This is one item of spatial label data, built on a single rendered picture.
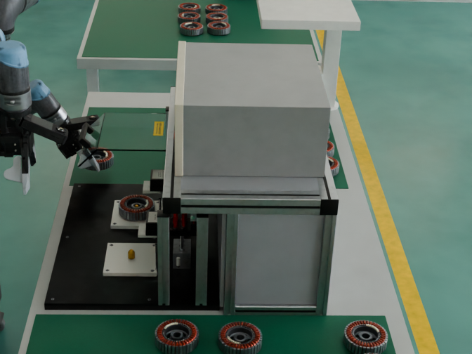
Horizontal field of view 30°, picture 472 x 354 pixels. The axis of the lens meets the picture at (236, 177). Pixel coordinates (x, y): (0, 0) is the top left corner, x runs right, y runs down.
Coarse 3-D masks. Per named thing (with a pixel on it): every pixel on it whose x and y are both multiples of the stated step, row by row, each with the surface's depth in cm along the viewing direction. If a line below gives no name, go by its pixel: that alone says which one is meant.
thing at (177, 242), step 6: (174, 240) 254; (180, 240) 254; (186, 240) 254; (174, 246) 252; (180, 246) 252; (186, 246) 252; (174, 252) 249; (180, 252) 249; (186, 252) 249; (174, 258) 250; (186, 258) 250; (174, 264) 250; (186, 264) 251
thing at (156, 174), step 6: (156, 174) 268; (162, 174) 268; (150, 180) 265; (156, 180) 265; (162, 180) 265; (144, 186) 269; (150, 186) 266; (156, 186) 266; (162, 186) 266; (144, 192) 267; (150, 192) 267; (156, 192) 267
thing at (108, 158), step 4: (96, 152) 298; (100, 152) 298; (104, 152) 297; (108, 152) 297; (96, 156) 296; (100, 156) 296; (104, 156) 298; (108, 156) 294; (112, 156) 295; (96, 160) 291; (100, 160) 291; (104, 160) 292; (108, 160) 293; (112, 160) 295; (100, 164) 292; (104, 164) 292; (108, 164) 293; (112, 164) 296; (88, 168) 292; (92, 168) 292; (100, 168) 292; (104, 168) 292; (108, 168) 294
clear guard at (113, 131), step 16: (112, 112) 271; (96, 128) 265; (112, 128) 262; (128, 128) 262; (144, 128) 262; (96, 144) 253; (112, 144) 253; (128, 144) 253; (144, 144) 254; (160, 144) 254; (80, 160) 255
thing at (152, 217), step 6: (150, 216) 247; (156, 216) 247; (150, 222) 244; (156, 222) 244; (180, 222) 249; (138, 228) 249; (144, 228) 249; (150, 228) 245; (156, 228) 245; (180, 228) 246; (186, 228) 246; (138, 234) 246; (144, 234) 246; (150, 234) 245; (156, 234) 245; (174, 234) 246; (180, 234) 246; (186, 234) 246; (192, 234) 246
